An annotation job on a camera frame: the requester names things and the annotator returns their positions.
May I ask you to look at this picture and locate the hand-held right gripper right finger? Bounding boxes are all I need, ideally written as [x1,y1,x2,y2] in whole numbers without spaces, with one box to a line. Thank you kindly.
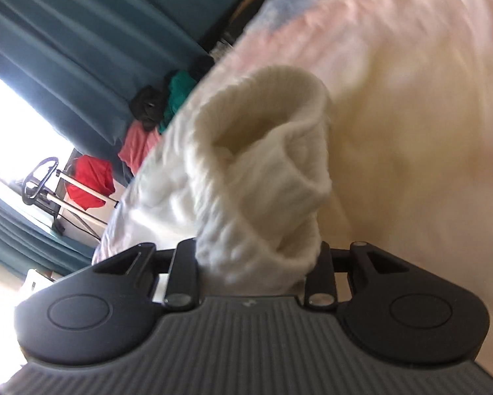
[303,240,412,309]

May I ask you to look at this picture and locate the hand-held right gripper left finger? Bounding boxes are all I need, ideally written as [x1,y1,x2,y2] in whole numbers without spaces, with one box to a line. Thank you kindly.
[93,238,200,310]

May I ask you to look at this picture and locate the cream white pants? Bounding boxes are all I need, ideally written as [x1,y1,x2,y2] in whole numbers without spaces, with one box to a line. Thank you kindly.
[119,65,336,298]

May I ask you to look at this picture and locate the pink cloth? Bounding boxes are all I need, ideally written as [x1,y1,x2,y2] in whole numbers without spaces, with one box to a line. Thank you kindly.
[117,120,162,174]

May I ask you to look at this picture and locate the red garment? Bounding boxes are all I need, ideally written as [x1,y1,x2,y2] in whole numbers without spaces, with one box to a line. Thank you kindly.
[65,155,116,210]

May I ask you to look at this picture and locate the garment steamer stand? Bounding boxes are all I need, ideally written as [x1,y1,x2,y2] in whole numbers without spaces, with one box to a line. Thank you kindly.
[21,156,120,240]

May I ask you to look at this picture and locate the black cloth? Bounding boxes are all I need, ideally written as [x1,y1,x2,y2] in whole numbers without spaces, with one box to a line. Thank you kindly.
[129,85,168,132]

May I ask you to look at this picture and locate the narrow teal curtain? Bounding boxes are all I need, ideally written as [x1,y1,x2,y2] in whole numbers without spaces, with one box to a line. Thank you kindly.
[0,188,94,276]

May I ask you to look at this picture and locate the pastel bed sheet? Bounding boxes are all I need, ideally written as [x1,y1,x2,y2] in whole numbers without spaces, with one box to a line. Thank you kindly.
[91,0,493,322]

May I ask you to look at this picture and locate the green cloth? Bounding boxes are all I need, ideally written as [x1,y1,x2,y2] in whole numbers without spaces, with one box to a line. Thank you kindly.
[158,70,198,135]

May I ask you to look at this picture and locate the dark framed window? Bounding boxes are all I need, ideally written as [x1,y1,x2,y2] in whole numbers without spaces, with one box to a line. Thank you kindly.
[0,65,79,215]

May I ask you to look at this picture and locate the black sofa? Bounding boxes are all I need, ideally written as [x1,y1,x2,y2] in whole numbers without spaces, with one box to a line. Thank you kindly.
[189,0,281,81]

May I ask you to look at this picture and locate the wide teal curtain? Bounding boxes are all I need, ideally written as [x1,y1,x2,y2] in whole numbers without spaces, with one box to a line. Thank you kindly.
[0,0,281,175]

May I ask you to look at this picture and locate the cardboard box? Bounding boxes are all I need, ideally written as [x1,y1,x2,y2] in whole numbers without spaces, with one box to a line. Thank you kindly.
[229,0,269,30]

